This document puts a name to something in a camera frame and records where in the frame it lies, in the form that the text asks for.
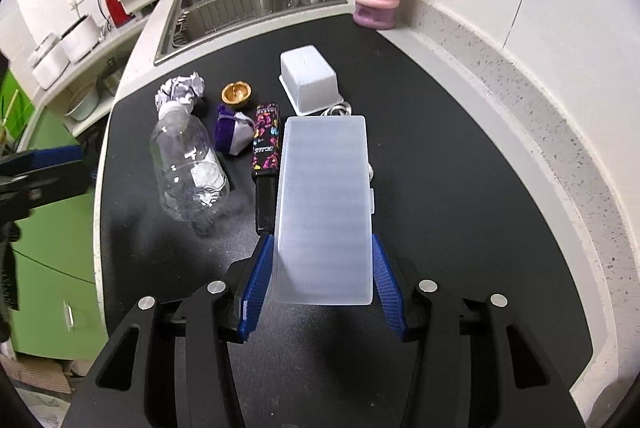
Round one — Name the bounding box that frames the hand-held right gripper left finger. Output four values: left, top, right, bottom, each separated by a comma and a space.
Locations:
60, 235, 276, 428

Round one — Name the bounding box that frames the white round pot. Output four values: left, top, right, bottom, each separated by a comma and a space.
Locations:
30, 33, 71, 90

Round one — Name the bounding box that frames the white rice cooker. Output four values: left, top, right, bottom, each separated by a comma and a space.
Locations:
59, 13, 100, 63

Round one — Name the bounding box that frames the black patterned umbrella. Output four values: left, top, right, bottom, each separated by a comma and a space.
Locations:
249, 102, 284, 235

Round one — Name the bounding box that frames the clear plastic bottle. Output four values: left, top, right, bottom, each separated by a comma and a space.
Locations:
149, 101, 231, 224

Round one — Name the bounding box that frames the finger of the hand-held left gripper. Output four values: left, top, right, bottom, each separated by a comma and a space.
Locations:
0, 160, 97, 220
0, 146, 85, 180

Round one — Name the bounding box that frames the white square plastic container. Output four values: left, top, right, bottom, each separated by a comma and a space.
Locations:
278, 45, 347, 117

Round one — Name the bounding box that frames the stainless steel sink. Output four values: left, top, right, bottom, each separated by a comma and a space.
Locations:
153, 0, 349, 67

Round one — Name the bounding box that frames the purple and white wrapper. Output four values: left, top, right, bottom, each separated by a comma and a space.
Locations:
214, 103, 256, 157

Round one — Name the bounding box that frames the translucent white plastic box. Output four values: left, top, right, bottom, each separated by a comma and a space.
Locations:
272, 115, 377, 307

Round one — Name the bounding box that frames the white paper ball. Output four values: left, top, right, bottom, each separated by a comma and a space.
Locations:
154, 70, 206, 112

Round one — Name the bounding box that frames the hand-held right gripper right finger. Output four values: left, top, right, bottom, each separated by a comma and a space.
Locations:
371, 235, 586, 428

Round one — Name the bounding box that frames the golden brown nut shell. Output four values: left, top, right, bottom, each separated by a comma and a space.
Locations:
221, 81, 254, 109

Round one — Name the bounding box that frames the red appliance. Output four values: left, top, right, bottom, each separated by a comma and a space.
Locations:
103, 0, 129, 29

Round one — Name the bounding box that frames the black counter mat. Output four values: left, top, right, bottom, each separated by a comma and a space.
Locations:
93, 10, 595, 428

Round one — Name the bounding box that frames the pale green bowl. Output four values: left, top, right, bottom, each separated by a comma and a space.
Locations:
67, 83, 102, 122

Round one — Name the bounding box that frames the green cabinet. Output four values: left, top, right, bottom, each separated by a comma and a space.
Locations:
0, 68, 112, 359

